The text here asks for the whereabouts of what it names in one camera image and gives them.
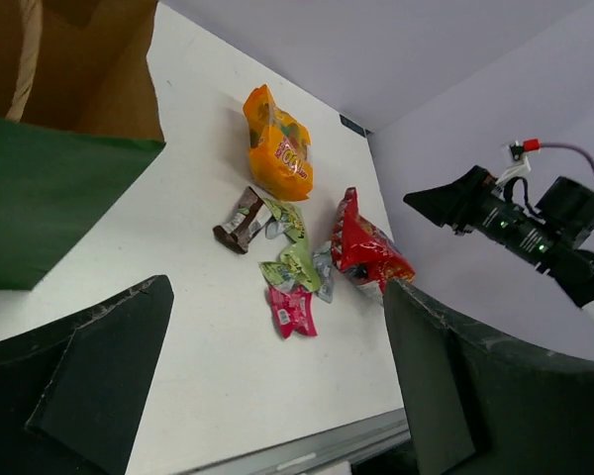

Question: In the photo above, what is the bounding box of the pink candy packet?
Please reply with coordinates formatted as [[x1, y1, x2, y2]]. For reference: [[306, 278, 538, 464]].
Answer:
[[268, 286, 318, 339]]

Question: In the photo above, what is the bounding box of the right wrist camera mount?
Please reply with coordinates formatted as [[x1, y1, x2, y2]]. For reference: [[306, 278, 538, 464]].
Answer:
[[496, 139, 541, 187]]

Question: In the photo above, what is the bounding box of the blue table corner label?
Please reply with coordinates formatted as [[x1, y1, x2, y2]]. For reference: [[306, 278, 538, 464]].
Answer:
[[340, 115, 367, 138]]

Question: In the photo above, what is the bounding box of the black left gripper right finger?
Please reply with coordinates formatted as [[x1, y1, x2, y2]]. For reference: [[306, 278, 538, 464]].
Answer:
[[384, 279, 594, 474]]

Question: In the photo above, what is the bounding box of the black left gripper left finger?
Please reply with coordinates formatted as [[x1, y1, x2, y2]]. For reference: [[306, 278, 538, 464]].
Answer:
[[0, 275, 174, 474]]

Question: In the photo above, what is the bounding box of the silver candy packet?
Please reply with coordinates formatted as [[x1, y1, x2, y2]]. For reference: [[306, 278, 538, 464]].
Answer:
[[312, 240, 334, 304]]

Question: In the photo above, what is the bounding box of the brown chocolate bar wrapper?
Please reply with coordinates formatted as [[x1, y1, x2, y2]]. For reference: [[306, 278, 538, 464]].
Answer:
[[213, 186, 273, 254]]

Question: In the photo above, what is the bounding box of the aluminium table frame rail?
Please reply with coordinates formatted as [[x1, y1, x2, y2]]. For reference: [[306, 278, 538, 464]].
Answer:
[[184, 409, 411, 474]]

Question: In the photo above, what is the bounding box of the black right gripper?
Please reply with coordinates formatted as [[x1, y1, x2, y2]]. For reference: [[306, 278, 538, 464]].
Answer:
[[403, 165, 594, 277]]

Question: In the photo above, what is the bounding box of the green candy packet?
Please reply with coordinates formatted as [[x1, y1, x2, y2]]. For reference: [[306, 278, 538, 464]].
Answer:
[[258, 237, 322, 292], [263, 198, 308, 242]]

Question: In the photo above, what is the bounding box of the orange snack bag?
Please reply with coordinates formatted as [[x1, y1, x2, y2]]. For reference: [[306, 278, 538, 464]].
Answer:
[[243, 84, 314, 202]]

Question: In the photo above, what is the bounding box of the large red candy bag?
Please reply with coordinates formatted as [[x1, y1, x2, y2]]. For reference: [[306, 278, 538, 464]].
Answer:
[[331, 187, 415, 305]]

